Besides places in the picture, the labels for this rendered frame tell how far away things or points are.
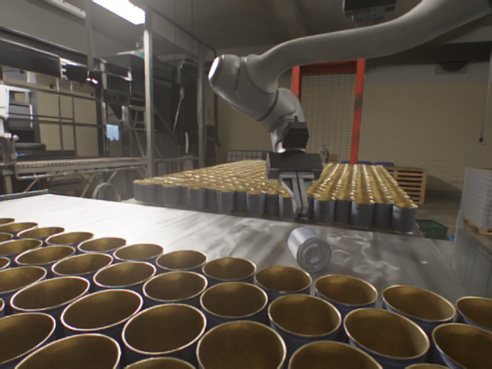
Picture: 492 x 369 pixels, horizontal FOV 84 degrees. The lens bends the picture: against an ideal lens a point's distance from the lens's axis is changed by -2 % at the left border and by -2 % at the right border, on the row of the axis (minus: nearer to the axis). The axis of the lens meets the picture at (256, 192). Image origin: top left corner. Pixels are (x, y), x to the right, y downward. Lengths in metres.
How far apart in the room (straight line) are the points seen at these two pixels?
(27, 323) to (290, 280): 0.28
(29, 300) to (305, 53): 0.61
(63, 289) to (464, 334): 0.42
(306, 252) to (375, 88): 9.64
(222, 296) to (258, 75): 0.50
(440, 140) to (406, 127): 1.04
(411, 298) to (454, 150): 9.93
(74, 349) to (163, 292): 0.12
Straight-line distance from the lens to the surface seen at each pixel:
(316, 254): 0.55
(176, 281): 0.37
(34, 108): 5.05
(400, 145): 9.98
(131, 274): 0.42
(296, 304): 0.32
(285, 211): 0.95
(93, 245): 0.53
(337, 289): 0.38
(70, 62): 3.74
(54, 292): 0.41
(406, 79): 10.20
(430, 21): 0.67
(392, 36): 0.67
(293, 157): 0.69
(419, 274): 0.64
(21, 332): 0.35
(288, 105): 0.77
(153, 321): 0.31
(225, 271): 0.41
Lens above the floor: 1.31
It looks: 9 degrees down
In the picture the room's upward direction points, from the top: 2 degrees clockwise
